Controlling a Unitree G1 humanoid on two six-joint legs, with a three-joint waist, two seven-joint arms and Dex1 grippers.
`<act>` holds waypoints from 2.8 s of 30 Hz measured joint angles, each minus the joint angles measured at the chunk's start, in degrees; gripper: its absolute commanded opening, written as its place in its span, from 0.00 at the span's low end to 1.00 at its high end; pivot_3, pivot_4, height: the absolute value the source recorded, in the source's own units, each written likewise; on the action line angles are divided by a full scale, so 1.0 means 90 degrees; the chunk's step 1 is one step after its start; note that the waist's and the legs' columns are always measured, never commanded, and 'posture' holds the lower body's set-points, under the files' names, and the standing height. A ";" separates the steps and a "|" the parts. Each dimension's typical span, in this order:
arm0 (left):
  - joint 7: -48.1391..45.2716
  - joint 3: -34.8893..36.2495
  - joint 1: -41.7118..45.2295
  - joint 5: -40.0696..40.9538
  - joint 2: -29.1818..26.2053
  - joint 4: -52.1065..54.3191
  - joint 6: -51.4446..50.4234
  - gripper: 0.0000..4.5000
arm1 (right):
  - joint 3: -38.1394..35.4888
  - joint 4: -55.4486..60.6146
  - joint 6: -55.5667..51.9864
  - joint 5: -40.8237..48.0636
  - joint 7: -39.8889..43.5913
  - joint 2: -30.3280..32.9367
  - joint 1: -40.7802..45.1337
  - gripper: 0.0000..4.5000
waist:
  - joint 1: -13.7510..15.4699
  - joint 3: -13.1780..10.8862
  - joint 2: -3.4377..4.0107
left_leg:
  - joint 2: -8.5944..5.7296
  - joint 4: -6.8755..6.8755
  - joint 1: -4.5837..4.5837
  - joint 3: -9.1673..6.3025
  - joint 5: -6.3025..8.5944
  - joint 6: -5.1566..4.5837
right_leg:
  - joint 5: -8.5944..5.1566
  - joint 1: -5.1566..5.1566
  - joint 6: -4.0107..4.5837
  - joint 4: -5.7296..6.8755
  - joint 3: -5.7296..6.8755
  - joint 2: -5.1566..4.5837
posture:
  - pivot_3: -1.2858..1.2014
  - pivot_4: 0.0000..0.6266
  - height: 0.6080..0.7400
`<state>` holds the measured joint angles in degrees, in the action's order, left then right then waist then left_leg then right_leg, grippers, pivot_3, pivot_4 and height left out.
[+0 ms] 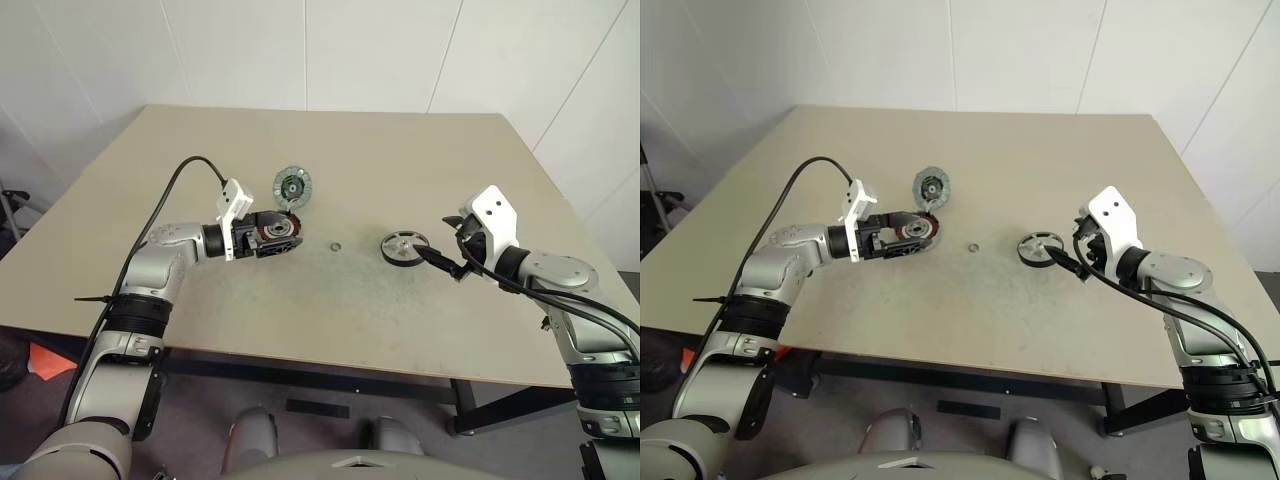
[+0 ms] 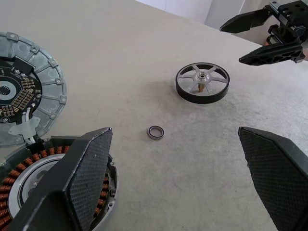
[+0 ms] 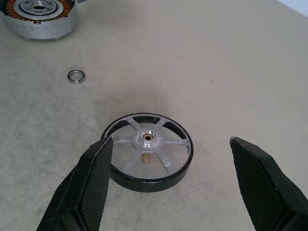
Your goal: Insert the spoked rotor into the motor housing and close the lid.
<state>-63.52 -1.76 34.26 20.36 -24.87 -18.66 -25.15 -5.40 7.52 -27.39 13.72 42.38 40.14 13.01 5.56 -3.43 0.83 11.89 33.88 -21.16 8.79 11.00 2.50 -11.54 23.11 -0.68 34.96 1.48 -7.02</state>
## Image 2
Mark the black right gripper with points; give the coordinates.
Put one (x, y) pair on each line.
(291, 21)

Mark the black rotor wheel silver spokes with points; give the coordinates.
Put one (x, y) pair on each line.
(202, 99)

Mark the motor stator housing copper coils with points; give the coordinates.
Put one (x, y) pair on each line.
(31, 173)

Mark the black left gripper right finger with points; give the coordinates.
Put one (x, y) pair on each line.
(281, 183)

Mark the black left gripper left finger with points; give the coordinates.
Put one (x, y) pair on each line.
(72, 192)

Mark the silver motor cover with circuit board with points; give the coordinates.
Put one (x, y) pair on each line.
(48, 72)

